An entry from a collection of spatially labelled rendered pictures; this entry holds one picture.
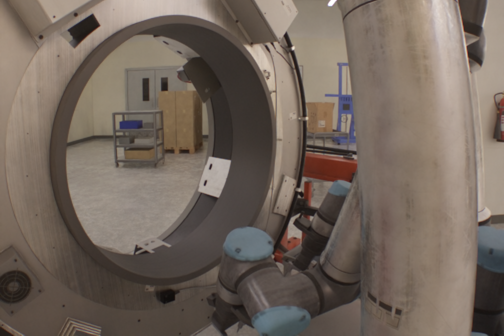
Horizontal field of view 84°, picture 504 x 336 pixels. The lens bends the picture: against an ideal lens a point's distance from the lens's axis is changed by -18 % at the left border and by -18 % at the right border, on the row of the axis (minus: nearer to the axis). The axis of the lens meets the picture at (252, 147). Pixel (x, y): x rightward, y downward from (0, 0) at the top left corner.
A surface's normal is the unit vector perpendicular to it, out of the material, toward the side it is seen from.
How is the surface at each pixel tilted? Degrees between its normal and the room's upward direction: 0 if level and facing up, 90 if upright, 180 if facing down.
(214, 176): 63
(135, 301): 90
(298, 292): 40
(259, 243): 20
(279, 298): 26
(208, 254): 12
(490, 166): 90
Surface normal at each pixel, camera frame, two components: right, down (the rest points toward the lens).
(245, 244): 0.15, -0.88
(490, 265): -0.62, 0.04
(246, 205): -0.50, -0.55
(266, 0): 0.76, 0.11
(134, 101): -0.03, 0.16
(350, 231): -0.72, 0.22
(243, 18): -0.44, 0.81
